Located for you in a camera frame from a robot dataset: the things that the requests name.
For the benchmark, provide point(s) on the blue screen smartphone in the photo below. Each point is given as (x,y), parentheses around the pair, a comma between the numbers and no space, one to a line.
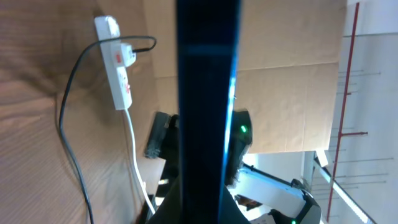
(207,56)

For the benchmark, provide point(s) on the brown cardboard panel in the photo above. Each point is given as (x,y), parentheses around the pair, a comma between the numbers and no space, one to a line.
(288,72)

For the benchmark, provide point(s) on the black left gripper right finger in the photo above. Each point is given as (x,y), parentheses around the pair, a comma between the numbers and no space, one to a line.
(229,211)

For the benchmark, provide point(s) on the white power strip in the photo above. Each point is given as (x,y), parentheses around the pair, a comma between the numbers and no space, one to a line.
(108,28)

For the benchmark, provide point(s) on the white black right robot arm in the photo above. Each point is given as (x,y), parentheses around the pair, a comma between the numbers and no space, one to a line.
(289,201)

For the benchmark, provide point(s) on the red pipe rack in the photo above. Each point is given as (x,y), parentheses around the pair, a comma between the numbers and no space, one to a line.
(343,108)

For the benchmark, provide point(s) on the white usb charger plug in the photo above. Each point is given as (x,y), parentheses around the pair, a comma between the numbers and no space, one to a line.
(128,54)

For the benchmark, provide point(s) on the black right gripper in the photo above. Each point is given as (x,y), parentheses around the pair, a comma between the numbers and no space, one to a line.
(163,142)

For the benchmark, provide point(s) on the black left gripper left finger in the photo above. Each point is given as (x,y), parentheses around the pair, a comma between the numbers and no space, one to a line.
(170,210)

